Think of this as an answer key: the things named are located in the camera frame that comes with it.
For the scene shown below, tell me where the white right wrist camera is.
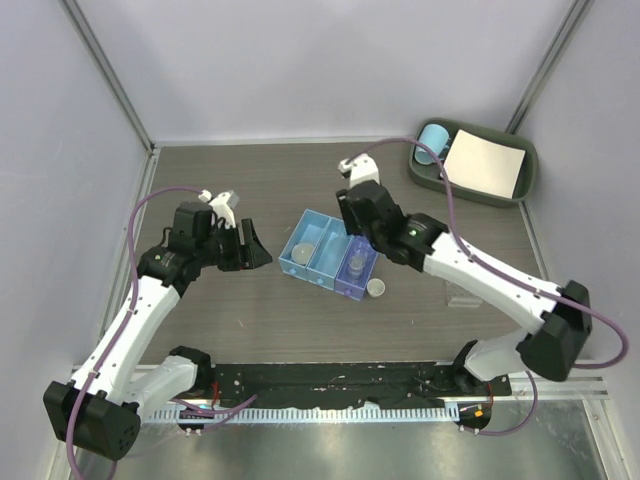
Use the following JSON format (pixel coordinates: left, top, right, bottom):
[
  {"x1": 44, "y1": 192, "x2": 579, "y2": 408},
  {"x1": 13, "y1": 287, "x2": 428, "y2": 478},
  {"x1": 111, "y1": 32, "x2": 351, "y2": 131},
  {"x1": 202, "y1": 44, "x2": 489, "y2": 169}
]
[{"x1": 338, "y1": 154, "x2": 380, "y2": 188}]

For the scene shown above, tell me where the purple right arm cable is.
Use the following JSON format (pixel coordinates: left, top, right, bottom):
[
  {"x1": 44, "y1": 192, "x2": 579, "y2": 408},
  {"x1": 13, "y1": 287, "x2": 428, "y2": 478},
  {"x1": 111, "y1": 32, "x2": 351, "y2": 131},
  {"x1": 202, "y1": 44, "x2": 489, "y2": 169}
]
[{"x1": 349, "y1": 138, "x2": 630, "y2": 437}]

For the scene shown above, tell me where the dark green plastic tray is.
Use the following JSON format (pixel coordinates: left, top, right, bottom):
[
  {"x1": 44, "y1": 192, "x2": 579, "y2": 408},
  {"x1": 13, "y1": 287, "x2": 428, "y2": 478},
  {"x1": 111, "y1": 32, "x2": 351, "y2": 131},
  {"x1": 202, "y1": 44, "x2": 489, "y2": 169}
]
[{"x1": 417, "y1": 117, "x2": 539, "y2": 208}]

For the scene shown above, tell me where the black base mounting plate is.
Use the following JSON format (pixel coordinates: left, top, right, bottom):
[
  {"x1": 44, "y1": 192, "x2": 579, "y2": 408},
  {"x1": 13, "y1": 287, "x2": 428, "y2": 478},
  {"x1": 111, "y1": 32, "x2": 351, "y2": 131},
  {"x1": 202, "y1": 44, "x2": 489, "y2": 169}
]
[{"x1": 178, "y1": 362, "x2": 512, "y2": 410}]

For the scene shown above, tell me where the blue three-compartment organizer bin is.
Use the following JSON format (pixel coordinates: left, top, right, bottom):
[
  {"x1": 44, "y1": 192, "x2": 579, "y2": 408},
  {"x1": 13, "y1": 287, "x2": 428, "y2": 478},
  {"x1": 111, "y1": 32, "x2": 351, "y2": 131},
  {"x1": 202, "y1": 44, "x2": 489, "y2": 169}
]
[{"x1": 278, "y1": 209, "x2": 378, "y2": 301}]

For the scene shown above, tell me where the clear glass beaker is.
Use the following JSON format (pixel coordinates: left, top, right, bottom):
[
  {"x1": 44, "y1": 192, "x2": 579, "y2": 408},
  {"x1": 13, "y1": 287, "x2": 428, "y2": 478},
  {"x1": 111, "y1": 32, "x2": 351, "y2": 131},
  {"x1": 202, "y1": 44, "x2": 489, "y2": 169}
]
[{"x1": 352, "y1": 237, "x2": 370, "y2": 259}]

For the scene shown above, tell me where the white paper sheet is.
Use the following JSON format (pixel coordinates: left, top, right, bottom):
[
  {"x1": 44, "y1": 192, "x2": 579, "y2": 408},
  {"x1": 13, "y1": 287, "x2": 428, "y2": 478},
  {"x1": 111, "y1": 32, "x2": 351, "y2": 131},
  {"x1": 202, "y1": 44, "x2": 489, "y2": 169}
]
[{"x1": 444, "y1": 130, "x2": 525, "y2": 198}]

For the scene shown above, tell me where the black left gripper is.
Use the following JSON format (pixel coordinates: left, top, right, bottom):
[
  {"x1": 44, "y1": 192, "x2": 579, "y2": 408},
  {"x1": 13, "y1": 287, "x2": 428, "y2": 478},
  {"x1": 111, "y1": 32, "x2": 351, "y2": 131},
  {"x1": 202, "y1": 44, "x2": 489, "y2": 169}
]
[{"x1": 196, "y1": 218, "x2": 272, "y2": 271}]

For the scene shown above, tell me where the white slotted cable duct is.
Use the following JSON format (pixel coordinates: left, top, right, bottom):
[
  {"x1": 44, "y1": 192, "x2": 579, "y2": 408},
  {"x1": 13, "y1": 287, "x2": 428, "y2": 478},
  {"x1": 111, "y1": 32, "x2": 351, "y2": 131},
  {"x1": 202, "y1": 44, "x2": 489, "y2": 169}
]
[{"x1": 145, "y1": 402, "x2": 459, "y2": 427}]

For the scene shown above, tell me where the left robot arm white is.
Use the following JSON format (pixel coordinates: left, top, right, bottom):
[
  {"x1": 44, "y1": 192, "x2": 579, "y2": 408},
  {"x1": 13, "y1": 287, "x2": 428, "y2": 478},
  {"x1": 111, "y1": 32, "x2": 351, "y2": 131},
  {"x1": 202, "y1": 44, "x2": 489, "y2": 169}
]
[{"x1": 43, "y1": 191, "x2": 272, "y2": 462}]

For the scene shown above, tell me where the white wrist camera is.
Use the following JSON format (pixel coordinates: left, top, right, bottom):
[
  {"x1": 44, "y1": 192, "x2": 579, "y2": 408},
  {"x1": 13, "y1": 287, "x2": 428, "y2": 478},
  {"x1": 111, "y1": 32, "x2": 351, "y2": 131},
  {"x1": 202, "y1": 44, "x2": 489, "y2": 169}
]
[
  {"x1": 338, "y1": 154, "x2": 380, "y2": 188},
  {"x1": 198, "y1": 189, "x2": 239, "y2": 229}
]

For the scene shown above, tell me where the light blue mug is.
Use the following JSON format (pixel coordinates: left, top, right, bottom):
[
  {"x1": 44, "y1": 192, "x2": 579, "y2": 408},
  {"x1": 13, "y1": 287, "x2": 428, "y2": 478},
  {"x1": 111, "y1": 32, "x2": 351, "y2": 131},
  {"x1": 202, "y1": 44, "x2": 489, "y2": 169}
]
[{"x1": 413, "y1": 123, "x2": 450, "y2": 165}]

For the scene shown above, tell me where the white ceramic crucible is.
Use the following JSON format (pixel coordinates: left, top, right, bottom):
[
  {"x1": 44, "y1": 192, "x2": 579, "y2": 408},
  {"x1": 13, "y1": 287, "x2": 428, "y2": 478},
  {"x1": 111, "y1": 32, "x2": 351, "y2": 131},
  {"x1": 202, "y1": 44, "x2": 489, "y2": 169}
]
[{"x1": 366, "y1": 278, "x2": 386, "y2": 298}]

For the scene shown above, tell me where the clear acrylic test tube rack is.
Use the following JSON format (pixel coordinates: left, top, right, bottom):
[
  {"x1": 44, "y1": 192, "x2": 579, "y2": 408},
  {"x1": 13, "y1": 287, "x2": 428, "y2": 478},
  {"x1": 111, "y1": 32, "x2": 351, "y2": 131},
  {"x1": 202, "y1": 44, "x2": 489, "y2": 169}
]
[{"x1": 445, "y1": 281, "x2": 483, "y2": 308}]

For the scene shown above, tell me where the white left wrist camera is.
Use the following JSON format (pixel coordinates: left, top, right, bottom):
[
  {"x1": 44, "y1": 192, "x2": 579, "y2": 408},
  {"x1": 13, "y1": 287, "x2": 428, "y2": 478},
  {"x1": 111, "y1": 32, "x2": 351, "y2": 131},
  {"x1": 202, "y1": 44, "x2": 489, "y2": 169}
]
[{"x1": 198, "y1": 189, "x2": 239, "y2": 229}]

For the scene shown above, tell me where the small clear glass flask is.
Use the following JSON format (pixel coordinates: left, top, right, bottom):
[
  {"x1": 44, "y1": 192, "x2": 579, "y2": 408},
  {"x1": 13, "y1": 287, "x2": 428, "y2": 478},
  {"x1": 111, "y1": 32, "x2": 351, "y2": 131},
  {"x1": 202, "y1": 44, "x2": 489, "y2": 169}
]
[{"x1": 346, "y1": 252, "x2": 367, "y2": 283}]

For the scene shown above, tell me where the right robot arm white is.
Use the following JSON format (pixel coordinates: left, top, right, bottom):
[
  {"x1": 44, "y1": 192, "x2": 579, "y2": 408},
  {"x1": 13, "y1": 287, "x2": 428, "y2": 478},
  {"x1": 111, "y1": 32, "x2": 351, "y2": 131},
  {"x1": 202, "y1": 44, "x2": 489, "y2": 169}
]
[{"x1": 336, "y1": 180, "x2": 592, "y2": 395}]

